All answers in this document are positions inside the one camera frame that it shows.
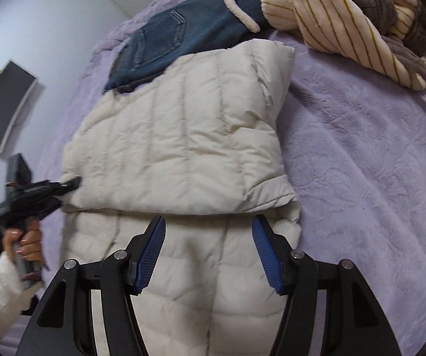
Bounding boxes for cream quilted puffer jacket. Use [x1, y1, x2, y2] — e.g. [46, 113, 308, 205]
[60, 39, 301, 355]

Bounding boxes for person's left hand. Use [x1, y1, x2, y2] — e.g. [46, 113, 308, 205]
[3, 219, 45, 265]

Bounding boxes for purple textured bedspread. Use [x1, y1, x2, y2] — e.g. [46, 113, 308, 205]
[30, 0, 426, 356]

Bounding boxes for blue denim jeans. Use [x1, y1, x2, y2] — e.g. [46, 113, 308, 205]
[104, 0, 252, 93]

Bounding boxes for brown striped plush robe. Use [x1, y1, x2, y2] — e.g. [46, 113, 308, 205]
[223, 0, 426, 91]

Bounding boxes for black camera box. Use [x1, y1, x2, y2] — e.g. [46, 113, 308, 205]
[5, 153, 32, 195]

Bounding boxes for grey wall-mounted panel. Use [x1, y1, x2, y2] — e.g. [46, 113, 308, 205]
[0, 60, 38, 153]

